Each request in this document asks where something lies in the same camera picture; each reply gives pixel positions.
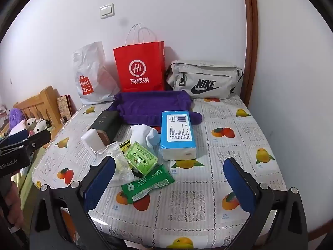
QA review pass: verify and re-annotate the green bed sheet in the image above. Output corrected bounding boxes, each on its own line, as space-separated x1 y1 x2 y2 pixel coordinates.
10 146 42 214

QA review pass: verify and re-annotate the red paper bag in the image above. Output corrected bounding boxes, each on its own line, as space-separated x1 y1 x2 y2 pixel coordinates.
113 23 167 93

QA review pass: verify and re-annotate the pale blue-green cloth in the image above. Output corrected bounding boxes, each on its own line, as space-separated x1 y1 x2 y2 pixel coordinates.
146 131 163 157

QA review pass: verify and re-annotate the purple towel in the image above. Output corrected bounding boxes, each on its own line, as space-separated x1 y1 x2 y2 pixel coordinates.
108 90 203 125

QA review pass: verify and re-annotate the white plastic shopping bag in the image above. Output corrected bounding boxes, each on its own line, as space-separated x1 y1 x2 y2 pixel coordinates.
72 41 120 106

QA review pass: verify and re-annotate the white paper tissue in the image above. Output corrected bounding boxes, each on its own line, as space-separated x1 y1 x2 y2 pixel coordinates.
81 128 105 153

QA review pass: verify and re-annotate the white spotted plush toy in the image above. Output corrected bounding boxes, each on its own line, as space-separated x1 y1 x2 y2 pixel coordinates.
25 118 37 133
32 119 48 136

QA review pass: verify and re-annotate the grey waist bag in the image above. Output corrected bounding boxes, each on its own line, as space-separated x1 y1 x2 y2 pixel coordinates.
166 60 245 100

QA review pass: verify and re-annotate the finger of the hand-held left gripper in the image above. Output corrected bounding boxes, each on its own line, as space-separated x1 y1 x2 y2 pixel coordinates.
0 130 52 157
0 129 30 149

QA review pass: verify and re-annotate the green wet wipe packet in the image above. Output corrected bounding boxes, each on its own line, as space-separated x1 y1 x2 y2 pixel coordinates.
121 165 175 203

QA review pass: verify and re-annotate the blue tissue pack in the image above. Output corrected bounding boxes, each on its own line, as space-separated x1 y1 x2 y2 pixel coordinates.
159 110 198 161

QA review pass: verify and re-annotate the green cassette print packet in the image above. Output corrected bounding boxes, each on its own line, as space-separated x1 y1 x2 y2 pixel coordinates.
124 141 159 176

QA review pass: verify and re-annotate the wooden headboard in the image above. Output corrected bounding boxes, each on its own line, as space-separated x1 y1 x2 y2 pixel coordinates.
13 85 63 136

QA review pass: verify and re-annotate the clear mesh drawstring pouch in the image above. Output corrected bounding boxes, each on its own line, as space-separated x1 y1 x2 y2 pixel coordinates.
90 142 136 188

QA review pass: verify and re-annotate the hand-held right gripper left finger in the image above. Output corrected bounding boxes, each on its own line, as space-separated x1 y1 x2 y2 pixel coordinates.
30 156 125 250

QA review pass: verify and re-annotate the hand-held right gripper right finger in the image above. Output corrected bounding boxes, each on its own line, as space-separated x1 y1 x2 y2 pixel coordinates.
223 157 309 250

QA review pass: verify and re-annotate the person's left hand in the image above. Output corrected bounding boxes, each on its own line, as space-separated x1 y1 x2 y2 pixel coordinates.
7 180 24 228

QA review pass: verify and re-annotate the brown wooden door frame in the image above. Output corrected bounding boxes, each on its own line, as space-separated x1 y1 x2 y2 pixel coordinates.
241 0 258 105

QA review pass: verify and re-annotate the dark green tin box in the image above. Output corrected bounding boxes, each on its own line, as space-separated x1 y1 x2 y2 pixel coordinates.
88 110 121 146

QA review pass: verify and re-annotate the brown patterned book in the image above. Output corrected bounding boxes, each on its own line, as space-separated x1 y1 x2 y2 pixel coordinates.
57 94 74 120

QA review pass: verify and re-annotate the white light switch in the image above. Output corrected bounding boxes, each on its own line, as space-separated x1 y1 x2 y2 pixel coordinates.
99 3 114 19

